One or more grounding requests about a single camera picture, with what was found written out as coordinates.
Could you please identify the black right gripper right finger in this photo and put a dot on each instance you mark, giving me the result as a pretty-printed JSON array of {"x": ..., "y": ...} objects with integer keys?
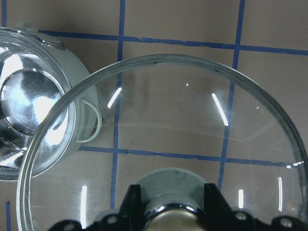
[{"x": 214, "y": 211}]

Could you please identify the glass pot lid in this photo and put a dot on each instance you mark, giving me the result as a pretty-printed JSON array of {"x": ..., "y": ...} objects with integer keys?
[{"x": 171, "y": 123}]

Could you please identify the pale green cooking pot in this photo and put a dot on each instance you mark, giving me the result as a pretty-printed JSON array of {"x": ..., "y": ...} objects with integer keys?
[{"x": 36, "y": 70}]

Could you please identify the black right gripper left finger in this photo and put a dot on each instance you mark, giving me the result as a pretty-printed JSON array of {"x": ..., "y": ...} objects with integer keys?
[{"x": 131, "y": 211}]

